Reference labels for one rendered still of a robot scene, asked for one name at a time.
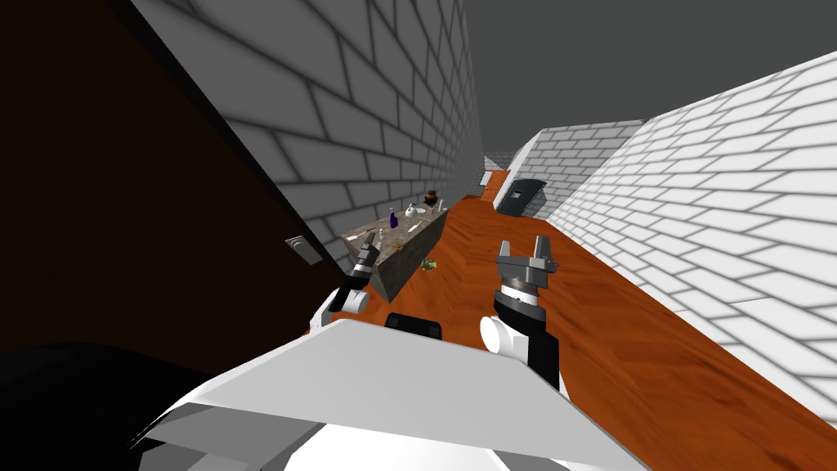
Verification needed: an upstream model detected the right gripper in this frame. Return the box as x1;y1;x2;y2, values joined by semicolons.
495;235;561;290

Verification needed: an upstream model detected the stone counter with kitchenware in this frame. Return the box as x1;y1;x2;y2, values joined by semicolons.
339;189;450;305

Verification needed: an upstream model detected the orange wooden door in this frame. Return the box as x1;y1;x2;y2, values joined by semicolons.
479;169;511;201

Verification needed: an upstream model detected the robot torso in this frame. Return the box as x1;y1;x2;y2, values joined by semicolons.
129;312;656;471

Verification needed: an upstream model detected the dark brown door leaf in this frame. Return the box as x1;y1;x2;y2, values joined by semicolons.
0;0;346;367

